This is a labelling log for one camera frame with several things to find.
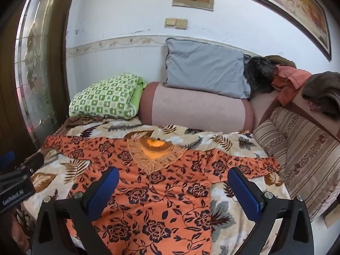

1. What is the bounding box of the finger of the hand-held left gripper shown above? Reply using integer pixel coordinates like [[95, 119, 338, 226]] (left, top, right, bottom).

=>
[[0, 151, 16, 171], [16, 153, 45, 174]]

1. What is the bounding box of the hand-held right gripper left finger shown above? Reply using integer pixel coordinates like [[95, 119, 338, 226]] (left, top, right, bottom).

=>
[[31, 166, 120, 255]]

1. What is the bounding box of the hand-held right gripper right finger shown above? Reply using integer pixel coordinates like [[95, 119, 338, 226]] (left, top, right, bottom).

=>
[[227, 167, 315, 255]]

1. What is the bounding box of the orange black floral garment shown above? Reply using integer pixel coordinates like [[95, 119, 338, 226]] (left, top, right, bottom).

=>
[[42, 134, 282, 255]]

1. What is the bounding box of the beige leaf print blanket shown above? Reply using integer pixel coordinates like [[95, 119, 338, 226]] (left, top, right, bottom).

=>
[[16, 117, 291, 255]]

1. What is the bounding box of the striped floral cushion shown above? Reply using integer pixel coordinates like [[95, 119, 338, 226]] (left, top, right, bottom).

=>
[[253, 119, 289, 177]]

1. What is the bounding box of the brown ruffled bed sheet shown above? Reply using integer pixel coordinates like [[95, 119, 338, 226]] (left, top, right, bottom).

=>
[[54, 115, 107, 136]]

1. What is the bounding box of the striped beige cushion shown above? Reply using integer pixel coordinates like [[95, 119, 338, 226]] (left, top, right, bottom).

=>
[[252, 85, 340, 222]]

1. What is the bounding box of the green white checked pillow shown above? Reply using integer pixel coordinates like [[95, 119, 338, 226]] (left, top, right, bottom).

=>
[[68, 73, 147, 120]]

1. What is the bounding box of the pink bolster pillow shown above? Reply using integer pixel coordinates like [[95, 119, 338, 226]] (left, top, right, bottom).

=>
[[138, 82, 255, 133]]

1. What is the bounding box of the wooden stained glass door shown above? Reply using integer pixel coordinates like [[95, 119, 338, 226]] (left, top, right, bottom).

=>
[[0, 0, 80, 165]]

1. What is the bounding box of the black furry cloth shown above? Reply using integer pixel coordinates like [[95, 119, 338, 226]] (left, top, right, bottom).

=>
[[243, 56, 278, 93]]

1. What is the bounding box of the orange cloth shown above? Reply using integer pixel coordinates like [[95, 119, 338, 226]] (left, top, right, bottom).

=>
[[271, 65, 312, 106]]

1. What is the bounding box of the grey pillow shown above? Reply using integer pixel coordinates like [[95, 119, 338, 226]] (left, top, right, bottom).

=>
[[163, 38, 251, 100]]

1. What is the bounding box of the dark brown towel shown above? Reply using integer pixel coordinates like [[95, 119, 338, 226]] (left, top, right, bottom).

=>
[[301, 72, 340, 117]]

